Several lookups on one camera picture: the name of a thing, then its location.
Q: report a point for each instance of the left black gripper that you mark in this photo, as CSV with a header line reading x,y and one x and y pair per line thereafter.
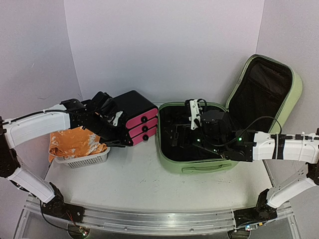
x,y
118,140

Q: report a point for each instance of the orange snack bag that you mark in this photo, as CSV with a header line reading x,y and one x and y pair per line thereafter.
x,y
74,143

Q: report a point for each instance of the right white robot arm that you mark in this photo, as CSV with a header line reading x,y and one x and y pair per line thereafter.
x,y
250,146

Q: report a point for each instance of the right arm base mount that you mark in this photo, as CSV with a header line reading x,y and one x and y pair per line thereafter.
x,y
258,214

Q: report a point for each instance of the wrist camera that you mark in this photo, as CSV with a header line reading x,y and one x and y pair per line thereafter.
x,y
107,108
212,123

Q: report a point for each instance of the green hard-shell suitcase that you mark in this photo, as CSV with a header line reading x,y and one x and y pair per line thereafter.
x,y
262,100

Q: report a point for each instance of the black pink drawer organizer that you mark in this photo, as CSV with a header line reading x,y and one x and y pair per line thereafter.
x,y
136,118

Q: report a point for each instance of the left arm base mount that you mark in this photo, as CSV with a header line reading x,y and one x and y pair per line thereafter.
x,y
62,211

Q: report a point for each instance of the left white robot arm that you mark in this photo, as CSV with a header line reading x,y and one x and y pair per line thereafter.
x,y
102,118

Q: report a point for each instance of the aluminium front rail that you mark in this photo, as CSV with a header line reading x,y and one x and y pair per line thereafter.
x,y
168,224

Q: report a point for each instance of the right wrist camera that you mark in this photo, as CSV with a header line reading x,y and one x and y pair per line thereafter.
x,y
212,123

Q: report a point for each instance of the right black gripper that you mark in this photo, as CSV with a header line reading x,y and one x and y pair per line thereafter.
x,y
182,130

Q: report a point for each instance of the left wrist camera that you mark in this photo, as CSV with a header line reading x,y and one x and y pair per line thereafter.
x,y
107,108

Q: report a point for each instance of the white perforated plastic basket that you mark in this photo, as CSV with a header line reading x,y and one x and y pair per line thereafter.
x,y
84,161

